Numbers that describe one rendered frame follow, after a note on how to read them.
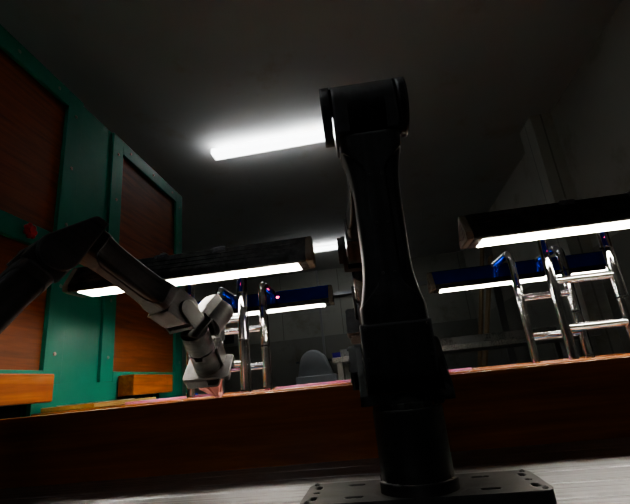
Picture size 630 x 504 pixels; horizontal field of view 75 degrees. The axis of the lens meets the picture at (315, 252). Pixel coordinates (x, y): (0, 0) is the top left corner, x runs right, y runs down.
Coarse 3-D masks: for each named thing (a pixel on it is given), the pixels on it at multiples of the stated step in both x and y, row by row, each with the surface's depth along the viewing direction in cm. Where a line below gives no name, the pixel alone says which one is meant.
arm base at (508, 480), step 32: (384, 416) 35; (416, 416) 34; (384, 448) 35; (416, 448) 34; (448, 448) 35; (384, 480) 35; (416, 480) 33; (448, 480) 33; (480, 480) 35; (512, 480) 34
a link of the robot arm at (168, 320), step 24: (96, 216) 70; (48, 240) 63; (72, 240) 66; (96, 240) 69; (48, 264) 62; (72, 264) 65; (96, 264) 71; (120, 264) 73; (120, 288) 76; (144, 288) 76; (168, 288) 79; (168, 312) 78
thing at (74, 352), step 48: (0, 48) 113; (0, 96) 111; (48, 96) 130; (0, 144) 109; (48, 144) 127; (96, 144) 152; (0, 192) 107; (48, 192) 125; (96, 192) 148; (144, 192) 184; (0, 240) 105; (144, 240) 178; (48, 288) 119; (0, 336) 102; (48, 336) 115; (96, 336) 138; (144, 336) 168
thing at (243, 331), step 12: (192, 288) 117; (240, 288) 114; (240, 300) 113; (240, 312) 112; (240, 324) 111; (240, 336) 111; (240, 348) 110; (240, 360) 109; (240, 372) 108; (240, 384) 108; (192, 396) 108
